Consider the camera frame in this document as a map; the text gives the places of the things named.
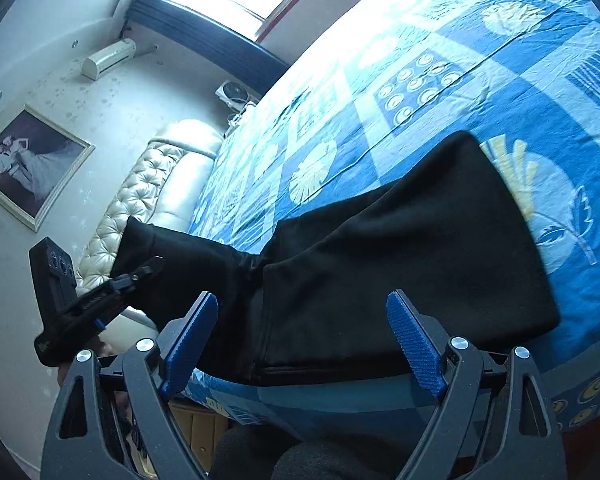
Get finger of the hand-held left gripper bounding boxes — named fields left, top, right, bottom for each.
left=110, top=256, right=166, bottom=295

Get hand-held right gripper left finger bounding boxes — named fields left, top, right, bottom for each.
left=41, top=291, right=219, bottom=480

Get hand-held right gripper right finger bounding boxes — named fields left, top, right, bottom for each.
left=386, top=290, right=567, bottom=480

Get black pants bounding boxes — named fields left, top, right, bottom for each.
left=111, top=130, right=561, bottom=388

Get cream tufted leather headboard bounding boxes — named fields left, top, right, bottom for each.
left=77, top=120, right=223, bottom=321

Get person's dark clothed leg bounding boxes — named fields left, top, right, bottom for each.
left=210, top=422, right=421, bottom=480

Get white box fan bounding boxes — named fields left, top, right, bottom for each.
left=216, top=80, right=261, bottom=111

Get white air conditioner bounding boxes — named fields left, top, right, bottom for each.
left=81, top=38, right=137, bottom=81

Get blue curtain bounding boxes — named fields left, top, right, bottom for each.
left=130, top=0, right=291, bottom=96

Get blue patterned bedspread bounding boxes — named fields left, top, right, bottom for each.
left=187, top=0, right=600, bottom=441

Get framed wall picture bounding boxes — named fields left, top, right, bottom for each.
left=0, top=105, right=95, bottom=232

